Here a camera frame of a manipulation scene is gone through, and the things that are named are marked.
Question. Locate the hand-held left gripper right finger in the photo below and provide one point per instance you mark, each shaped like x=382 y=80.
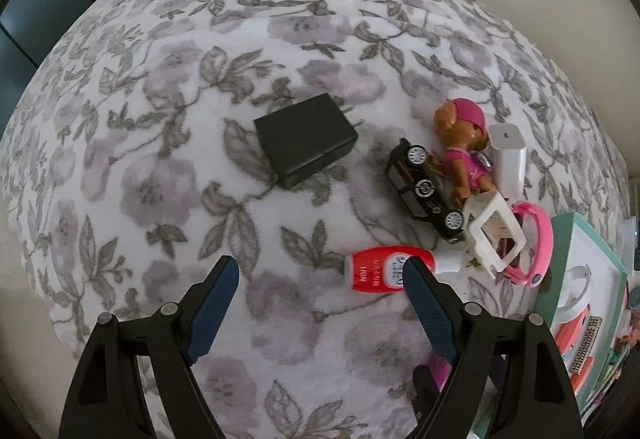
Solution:
x=430 y=314

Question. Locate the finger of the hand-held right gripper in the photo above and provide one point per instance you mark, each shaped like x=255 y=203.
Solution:
x=427 y=391

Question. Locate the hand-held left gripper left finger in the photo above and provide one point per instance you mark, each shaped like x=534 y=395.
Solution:
x=211 y=314

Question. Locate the red and white tube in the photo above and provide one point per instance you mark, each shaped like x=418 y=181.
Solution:
x=380 y=273

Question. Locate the white plug adapter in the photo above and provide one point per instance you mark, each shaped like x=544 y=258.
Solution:
x=492 y=229

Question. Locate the black toy car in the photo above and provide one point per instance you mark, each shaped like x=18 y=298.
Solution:
x=425 y=191

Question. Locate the pink toy car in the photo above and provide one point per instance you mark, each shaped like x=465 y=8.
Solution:
x=535 y=239

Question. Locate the orange and blue utility knife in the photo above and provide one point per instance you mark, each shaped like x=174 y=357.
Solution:
x=570 y=336

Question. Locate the white curved band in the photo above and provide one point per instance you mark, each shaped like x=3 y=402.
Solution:
x=580 y=272

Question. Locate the gold patterned lighter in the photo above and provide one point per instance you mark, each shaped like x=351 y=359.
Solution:
x=586 y=345

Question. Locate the white wall charger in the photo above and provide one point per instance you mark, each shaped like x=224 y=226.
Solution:
x=507 y=161

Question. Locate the brown toy dog figure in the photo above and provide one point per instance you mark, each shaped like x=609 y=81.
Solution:
x=462 y=144

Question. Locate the teal box tray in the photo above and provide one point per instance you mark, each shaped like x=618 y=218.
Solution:
x=607 y=279

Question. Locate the black wall charger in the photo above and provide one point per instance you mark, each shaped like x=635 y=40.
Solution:
x=305 y=144

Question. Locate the dark cabinet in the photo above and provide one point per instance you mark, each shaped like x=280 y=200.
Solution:
x=35 y=9

